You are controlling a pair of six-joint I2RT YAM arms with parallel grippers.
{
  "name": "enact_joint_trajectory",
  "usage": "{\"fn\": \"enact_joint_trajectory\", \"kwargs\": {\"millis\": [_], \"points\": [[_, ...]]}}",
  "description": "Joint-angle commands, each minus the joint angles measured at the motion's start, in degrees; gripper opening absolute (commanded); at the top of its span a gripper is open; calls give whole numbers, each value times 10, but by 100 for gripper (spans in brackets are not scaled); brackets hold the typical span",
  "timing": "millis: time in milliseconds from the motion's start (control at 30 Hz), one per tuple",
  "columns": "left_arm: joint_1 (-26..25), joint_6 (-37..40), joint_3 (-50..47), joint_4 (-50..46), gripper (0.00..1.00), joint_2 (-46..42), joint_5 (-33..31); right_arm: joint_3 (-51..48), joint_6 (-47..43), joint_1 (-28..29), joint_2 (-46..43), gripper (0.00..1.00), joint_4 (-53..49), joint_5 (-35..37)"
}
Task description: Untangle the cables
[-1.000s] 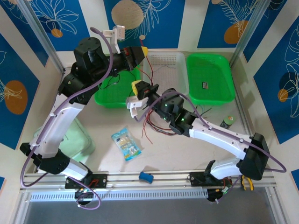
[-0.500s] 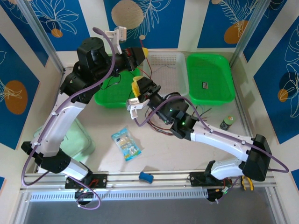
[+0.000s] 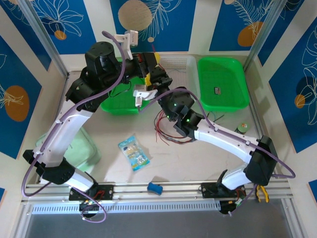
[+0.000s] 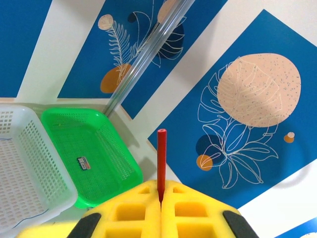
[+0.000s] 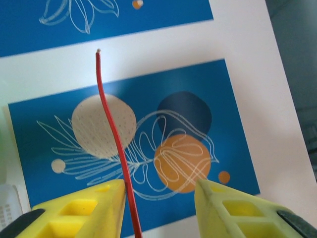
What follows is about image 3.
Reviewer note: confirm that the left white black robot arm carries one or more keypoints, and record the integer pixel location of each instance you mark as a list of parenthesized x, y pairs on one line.
[(67, 134)]

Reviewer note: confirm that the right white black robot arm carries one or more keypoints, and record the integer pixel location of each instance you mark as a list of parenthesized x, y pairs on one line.
[(223, 141)]

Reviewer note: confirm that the white plastic basket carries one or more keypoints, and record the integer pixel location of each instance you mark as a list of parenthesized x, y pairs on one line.
[(183, 64)]

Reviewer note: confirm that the green plastic basket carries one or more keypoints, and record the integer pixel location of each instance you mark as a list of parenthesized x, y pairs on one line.
[(227, 74), (123, 106)]

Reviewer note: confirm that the small black card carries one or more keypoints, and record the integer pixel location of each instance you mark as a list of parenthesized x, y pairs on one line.
[(217, 90)]

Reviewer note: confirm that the green can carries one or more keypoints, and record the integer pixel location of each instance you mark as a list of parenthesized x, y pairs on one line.
[(242, 129)]

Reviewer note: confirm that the blue snack packet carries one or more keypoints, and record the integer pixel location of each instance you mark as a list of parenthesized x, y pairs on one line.
[(133, 153)]

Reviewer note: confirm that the mint green container lid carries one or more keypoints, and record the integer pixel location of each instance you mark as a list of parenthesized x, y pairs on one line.
[(84, 153)]

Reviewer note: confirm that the yellow pliers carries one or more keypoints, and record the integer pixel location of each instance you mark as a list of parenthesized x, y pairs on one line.
[(262, 194)]

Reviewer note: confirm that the aluminium post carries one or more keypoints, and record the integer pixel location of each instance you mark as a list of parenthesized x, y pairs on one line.
[(43, 37), (264, 37)]

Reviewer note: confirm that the aluminium rail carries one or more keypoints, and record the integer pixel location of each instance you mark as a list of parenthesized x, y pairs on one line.
[(178, 191)]

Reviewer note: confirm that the blue clip on rail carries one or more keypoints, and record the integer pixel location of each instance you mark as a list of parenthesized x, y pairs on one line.
[(154, 188)]

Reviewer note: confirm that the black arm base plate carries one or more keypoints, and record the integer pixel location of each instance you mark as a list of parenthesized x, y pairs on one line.
[(106, 192), (209, 191)]

